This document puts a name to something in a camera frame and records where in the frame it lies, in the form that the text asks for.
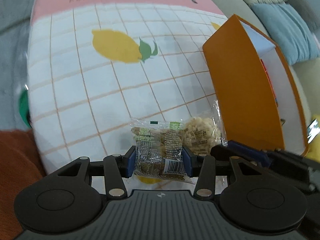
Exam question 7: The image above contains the clear peanut packet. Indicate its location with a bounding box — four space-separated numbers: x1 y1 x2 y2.
183 100 228 155

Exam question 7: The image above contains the clear nut snack packet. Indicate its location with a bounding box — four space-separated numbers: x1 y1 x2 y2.
131 119 192 184

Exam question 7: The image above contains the red snack packet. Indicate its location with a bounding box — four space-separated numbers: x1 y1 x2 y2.
260 59 278 107

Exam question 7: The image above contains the orange cardboard box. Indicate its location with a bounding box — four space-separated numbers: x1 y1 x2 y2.
202 15 308 155

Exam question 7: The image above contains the orange clothed leg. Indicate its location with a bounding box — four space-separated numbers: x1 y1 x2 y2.
1 129 46 239

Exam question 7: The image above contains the green object on floor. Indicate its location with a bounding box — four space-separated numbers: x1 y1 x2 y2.
18 89 31 128

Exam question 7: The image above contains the pink white checkered tablecloth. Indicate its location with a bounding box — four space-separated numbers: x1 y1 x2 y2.
28 0 227 173

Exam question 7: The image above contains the blue cushion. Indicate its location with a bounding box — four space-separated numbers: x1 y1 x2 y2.
252 3 319 65

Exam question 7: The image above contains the grey-green sofa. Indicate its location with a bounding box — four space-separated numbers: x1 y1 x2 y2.
212 0 319 124

